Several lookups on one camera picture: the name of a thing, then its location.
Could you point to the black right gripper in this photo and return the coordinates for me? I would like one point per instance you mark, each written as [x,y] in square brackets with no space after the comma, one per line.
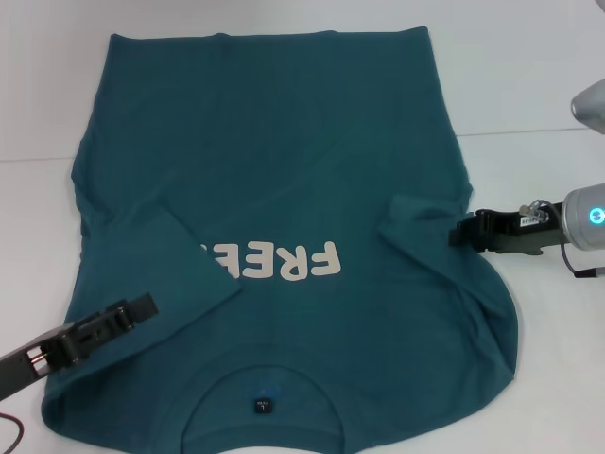
[524,232]

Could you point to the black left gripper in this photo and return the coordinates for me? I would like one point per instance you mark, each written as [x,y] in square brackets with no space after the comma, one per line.
[23,361]

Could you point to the teal blue FREE! t-shirt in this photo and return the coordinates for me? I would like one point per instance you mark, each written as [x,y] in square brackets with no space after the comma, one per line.
[283,165]

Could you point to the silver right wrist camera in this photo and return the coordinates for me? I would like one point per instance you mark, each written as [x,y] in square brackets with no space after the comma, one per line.
[591,106]

